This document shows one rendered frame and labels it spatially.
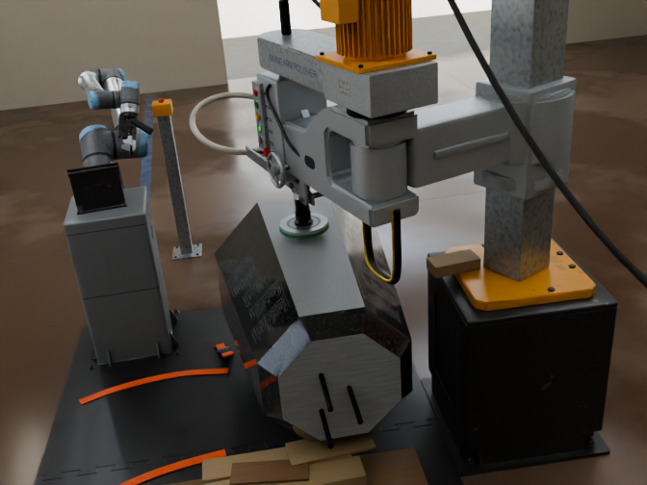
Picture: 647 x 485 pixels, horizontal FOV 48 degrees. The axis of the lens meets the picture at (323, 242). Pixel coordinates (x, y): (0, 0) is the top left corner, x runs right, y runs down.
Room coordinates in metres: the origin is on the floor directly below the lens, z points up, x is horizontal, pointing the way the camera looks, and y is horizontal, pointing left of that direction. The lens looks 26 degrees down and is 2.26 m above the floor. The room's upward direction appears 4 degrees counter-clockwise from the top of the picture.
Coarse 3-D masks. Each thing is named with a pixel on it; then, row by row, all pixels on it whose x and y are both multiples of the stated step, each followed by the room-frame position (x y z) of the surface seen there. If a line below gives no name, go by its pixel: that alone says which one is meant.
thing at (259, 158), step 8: (248, 152) 3.27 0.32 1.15; (256, 152) 3.21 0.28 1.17; (256, 160) 3.19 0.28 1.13; (264, 160) 3.11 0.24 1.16; (264, 168) 3.12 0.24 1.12; (288, 184) 2.89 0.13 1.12; (296, 184) 2.82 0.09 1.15; (296, 192) 2.82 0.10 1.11; (312, 192) 2.70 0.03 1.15; (312, 200) 2.69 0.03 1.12
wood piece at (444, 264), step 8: (432, 256) 2.69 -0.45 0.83; (440, 256) 2.68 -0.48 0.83; (448, 256) 2.67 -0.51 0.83; (456, 256) 2.67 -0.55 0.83; (464, 256) 2.66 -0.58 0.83; (472, 256) 2.66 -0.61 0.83; (432, 264) 2.62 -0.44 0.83; (440, 264) 2.61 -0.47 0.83; (448, 264) 2.61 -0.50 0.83; (456, 264) 2.61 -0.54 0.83; (464, 264) 2.62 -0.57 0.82; (472, 264) 2.62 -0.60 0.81; (432, 272) 2.62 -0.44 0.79; (440, 272) 2.59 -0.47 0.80; (448, 272) 2.60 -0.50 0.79; (456, 272) 2.61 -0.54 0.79
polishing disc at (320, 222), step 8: (312, 216) 2.99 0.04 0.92; (320, 216) 2.98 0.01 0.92; (280, 224) 2.92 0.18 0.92; (288, 224) 2.91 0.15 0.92; (312, 224) 2.89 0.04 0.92; (320, 224) 2.89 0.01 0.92; (288, 232) 2.85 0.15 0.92; (296, 232) 2.83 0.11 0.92; (304, 232) 2.82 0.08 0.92; (312, 232) 2.83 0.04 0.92
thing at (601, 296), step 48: (432, 288) 2.80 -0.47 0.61; (432, 336) 2.81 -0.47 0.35; (480, 336) 2.31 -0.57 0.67; (528, 336) 2.33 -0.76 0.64; (576, 336) 2.35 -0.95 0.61; (432, 384) 2.81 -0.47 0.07; (480, 384) 2.31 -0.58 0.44; (528, 384) 2.33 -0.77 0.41; (576, 384) 2.35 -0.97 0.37; (480, 432) 2.31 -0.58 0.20; (528, 432) 2.33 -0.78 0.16; (576, 432) 2.35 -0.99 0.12
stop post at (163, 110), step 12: (156, 108) 4.53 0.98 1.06; (168, 108) 4.54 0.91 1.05; (168, 120) 4.56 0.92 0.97; (168, 132) 4.56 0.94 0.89; (168, 144) 4.56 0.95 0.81; (168, 156) 4.56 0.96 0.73; (168, 168) 4.55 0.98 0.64; (168, 180) 4.55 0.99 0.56; (180, 180) 4.56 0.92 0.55; (180, 192) 4.56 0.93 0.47; (180, 204) 4.56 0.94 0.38; (180, 216) 4.56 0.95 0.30; (180, 228) 4.55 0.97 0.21; (180, 240) 4.55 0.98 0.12; (180, 252) 4.58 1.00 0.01; (192, 252) 4.56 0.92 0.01
